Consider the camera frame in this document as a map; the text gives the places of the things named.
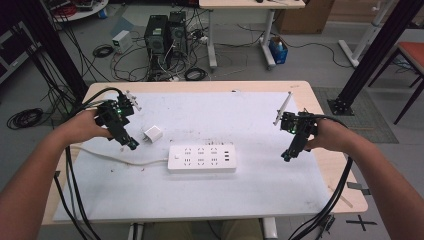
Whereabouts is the white table mat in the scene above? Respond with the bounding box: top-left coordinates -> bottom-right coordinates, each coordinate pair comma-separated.
53,91 -> 331,223

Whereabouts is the white power strip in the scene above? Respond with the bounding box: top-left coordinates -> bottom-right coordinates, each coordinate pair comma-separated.
167,143 -> 238,174

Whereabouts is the black gripper cable bundle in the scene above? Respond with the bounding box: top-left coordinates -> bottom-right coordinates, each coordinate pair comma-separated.
288,114 -> 354,240
53,87 -> 126,240

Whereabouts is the white-legged wooden desk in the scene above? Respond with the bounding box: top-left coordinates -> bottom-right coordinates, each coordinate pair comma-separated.
198,0 -> 306,71

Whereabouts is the black computer tower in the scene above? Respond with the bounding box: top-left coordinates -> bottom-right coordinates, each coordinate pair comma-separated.
168,10 -> 189,60
144,14 -> 170,69

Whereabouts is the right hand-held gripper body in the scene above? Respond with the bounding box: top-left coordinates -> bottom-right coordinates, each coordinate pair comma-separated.
280,111 -> 320,148

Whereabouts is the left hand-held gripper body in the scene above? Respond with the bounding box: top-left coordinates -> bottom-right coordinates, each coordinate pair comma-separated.
94,92 -> 137,142

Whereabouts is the blue storage bin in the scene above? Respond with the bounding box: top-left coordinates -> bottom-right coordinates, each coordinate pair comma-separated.
268,35 -> 290,65

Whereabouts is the white power strip cable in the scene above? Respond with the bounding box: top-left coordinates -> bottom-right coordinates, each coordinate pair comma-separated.
69,144 -> 169,167

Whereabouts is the thin wooden stick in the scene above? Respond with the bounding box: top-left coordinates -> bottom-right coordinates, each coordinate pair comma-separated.
327,184 -> 354,209

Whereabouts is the cardboard box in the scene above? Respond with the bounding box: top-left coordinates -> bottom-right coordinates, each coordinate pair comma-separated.
274,0 -> 336,35

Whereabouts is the black metal frame post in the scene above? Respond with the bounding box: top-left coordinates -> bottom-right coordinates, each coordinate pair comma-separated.
327,0 -> 424,116
13,0 -> 90,102

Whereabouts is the grey equipment rack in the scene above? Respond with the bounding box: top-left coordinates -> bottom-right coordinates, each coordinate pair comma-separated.
0,19 -> 43,84

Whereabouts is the person's right hand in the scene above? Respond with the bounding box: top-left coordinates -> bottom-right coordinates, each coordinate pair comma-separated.
304,118 -> 353,153

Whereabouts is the grey tape strip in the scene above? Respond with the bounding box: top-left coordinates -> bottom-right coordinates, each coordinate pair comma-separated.
346,181 -> 372,196

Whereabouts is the chair with orange seat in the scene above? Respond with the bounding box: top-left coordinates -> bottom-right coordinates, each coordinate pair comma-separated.
368,41 -> 424,126

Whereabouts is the round white table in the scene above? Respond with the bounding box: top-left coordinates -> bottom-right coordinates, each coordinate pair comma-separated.
43,0 -> 110,23

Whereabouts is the grey floor mat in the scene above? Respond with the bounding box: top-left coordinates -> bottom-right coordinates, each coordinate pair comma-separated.
311,87 -> 400,145

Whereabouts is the tangle of floor cables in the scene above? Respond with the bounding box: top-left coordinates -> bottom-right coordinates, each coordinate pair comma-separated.
109,19 -> 214,83

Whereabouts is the white antenna rod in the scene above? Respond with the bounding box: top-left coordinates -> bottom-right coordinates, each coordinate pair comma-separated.
272,91 -> 293,127
125,90 -> 143,112

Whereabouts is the white metal stand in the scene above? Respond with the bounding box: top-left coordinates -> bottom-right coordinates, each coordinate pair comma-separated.
338,0 -> 401,69

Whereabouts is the white charger plug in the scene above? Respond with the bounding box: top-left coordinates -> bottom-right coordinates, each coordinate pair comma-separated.
143,125 -> 164,144

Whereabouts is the coiled black cable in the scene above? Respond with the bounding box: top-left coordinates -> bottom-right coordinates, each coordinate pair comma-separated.
184,67 -> 209,82
6,107 -> 45,131
92,44 -> 115,59

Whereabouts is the white power supply box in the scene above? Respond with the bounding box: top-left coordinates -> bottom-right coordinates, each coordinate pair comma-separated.
111,29 -> 134,54

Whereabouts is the person's left hand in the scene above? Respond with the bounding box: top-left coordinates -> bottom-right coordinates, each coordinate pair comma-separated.
62,109 -> 113,147

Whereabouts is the white table leg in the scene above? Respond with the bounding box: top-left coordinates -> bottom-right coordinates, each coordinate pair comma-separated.
127,222 -> 145,240
262,217 -> 279,240

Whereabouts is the wooden table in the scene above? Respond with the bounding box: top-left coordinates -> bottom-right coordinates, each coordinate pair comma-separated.
41,80 -> 369,226

